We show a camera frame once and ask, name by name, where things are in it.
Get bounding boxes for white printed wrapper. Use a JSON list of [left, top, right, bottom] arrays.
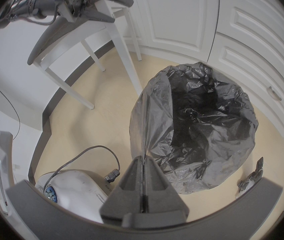
[[235, 183, 257, 199]]

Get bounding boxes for white wardrobe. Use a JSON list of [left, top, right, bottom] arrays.
[[121, 0, 284, 138]]

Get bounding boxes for black plastic bag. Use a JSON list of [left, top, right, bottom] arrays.
[[128, 62, 259, 195]]

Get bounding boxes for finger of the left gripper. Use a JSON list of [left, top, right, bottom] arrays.
[[78, 8, 116, 24]]

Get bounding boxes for black cable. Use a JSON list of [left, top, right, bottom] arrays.
[[44, 145, 121, 185]]

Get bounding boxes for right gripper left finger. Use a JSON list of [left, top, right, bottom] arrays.
[[99, 156, 144, 222]]

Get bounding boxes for black plastic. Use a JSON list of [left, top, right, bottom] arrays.
[[237, 156, 265, 193]]

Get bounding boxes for white chair grey cushions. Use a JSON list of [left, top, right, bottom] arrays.
[[27, 0, 142, 110]]

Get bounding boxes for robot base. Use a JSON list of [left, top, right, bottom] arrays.
[[0, 130, 119, 224]]

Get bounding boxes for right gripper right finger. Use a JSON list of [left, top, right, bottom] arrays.
[[144, 157, 190, 219]]

